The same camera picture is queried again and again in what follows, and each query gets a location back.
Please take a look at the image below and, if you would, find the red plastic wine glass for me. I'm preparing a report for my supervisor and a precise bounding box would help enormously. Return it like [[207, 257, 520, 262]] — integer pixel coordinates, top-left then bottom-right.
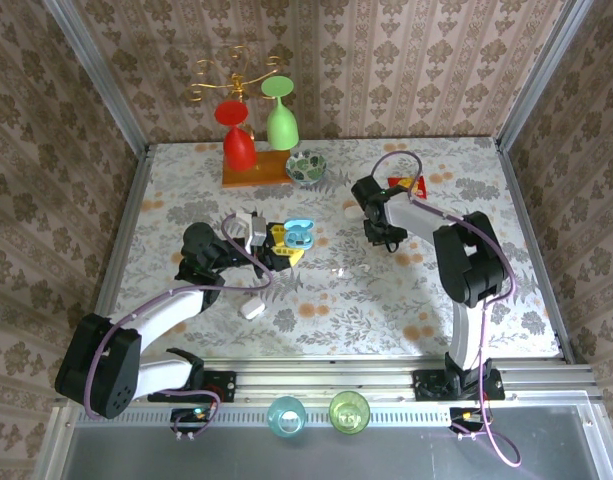
[[214, 99, 260, 172]]

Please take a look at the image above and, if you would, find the aluminium frame post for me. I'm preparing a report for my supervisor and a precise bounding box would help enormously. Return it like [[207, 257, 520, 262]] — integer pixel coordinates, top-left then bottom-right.
[[498, 0, 587, 149], [43, 0, 151, 151]]

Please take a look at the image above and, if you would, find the leaf pattern bowl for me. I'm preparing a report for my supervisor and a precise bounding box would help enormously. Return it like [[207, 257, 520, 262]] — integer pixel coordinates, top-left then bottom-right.
[[284, 152, 328, 187]]

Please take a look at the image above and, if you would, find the green plastic wine glass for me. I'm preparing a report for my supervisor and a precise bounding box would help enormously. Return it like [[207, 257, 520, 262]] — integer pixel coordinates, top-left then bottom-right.
[[260, 75, 301, 150]]

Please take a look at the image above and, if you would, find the green plastic cup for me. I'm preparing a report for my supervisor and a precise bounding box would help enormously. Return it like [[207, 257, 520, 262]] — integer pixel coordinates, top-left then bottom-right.
[[328, 390, 372, 437]]

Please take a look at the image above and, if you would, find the aluminium mounting rail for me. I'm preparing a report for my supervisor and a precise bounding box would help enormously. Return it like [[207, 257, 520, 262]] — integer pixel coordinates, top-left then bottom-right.
[[58, 357, 602, 404]]

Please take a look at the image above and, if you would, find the light blue charging case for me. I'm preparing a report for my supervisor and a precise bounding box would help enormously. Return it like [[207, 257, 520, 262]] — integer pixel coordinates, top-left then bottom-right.
[[282, 218, 316, 252]]

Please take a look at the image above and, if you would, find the white rounded rectangular charging case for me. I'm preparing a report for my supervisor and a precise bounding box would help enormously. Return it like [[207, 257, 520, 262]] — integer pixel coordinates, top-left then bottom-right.
[[238, 297, 267, 320]]

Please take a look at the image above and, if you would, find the gold rack with wooden base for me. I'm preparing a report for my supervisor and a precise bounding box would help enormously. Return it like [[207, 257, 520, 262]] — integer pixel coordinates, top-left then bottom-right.
[[185, 44, 295, 189]]

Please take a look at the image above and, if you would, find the small black controller board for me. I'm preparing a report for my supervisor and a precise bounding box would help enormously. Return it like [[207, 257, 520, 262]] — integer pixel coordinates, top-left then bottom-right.
[[450, 407, 492, 435], [170, 405, 220, 436]]

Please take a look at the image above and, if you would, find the perforated metal cable duct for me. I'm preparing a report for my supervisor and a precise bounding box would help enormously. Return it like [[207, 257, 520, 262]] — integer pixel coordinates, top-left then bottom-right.
[[75, 405, 452, 427]]

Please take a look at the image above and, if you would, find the teal plastic cup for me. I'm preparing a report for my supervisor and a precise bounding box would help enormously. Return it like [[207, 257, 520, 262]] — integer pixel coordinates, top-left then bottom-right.
[[265, 395, 307, 440]]

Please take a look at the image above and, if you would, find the aluminium table edge rail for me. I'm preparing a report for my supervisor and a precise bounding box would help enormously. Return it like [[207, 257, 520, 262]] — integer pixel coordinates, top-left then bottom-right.
[[96, 143, 155, 361], [494, 139, 576, 361]]

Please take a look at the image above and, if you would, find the red snack packet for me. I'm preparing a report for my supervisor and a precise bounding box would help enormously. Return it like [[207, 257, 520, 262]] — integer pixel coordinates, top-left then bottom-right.
[[388, 175, 430, 200]]

